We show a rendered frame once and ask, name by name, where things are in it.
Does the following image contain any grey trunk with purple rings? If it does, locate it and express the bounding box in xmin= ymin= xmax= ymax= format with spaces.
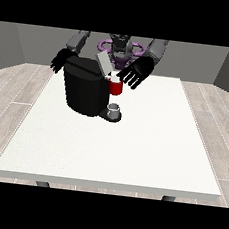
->
xmin=95 ymin=32 xmax=148 ymax=74

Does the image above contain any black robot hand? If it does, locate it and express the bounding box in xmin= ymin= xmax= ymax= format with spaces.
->
xmin=49 ymin=46 xmax=79 ymax=77
xmin=115 ymin=53 xmax=156 ymax=93

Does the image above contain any pale grey machine lid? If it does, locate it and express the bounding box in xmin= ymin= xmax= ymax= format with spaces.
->
xmin=93 ymin=49 xmax=116 ymax=78

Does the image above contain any black coffee machine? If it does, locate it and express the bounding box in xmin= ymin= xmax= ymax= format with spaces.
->
xmin=57 ymin=54 xmax=128 ymax=123

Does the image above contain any red pod holder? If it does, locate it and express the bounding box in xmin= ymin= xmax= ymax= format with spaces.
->
xmin=107 ymin=80 xmax=124 ymax=97

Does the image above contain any small grey cup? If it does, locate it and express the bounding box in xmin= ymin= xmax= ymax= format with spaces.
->
xmin=106 ymin=102 xmax=122 ymax=120

